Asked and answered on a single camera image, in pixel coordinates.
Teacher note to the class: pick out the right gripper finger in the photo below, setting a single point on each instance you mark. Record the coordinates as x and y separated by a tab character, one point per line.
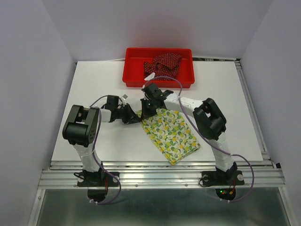
151	109
144	104

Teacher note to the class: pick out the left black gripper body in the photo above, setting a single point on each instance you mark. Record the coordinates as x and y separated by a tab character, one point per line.
119	112

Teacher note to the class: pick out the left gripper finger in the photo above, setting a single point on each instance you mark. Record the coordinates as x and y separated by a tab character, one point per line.
130	112
131	120

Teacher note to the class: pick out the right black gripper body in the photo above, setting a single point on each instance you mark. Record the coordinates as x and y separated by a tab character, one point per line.
149	99

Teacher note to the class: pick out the lemon print skirt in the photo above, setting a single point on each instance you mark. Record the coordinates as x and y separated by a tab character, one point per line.
171	135

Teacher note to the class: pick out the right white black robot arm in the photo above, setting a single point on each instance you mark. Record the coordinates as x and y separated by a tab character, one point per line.
209	122

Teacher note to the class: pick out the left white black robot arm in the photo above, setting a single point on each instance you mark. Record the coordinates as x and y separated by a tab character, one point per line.
81	130

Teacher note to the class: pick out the red plastic bin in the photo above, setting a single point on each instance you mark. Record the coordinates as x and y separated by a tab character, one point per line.
133	74

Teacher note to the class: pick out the red polka dot skirt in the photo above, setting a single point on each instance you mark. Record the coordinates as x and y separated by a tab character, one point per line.
163	66

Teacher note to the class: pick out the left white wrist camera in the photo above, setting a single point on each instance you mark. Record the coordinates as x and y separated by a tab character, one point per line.
124	98

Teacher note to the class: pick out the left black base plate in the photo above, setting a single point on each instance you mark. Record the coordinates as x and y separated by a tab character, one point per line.
95	179

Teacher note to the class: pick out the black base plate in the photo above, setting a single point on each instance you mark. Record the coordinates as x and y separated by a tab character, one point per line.
95	179
214	178

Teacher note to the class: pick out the aluminium mounting rail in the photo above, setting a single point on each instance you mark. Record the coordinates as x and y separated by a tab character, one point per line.
159	174

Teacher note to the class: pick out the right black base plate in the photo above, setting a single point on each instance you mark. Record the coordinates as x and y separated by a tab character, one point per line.
214	178

